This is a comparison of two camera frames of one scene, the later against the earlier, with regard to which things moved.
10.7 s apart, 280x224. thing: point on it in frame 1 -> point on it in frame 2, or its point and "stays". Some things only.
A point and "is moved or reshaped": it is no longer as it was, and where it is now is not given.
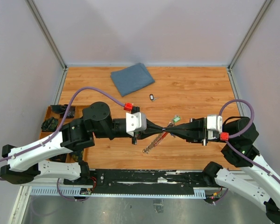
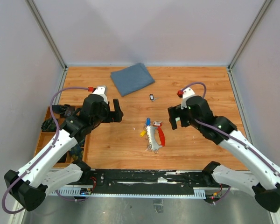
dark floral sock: [78, 156] stays
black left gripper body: [140, 135] -> [108, 115]
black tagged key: [152, 98] stays
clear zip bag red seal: [157, 139] is moved or reshaped
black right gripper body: [206, 133] -> [185, 119]
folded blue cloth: [132, 78] stays
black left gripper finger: [151, 127] -> [118, 114]
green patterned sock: [50, 124] stays
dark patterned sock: [61, 108] stays
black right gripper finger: [194, 136] -> [173, 113]
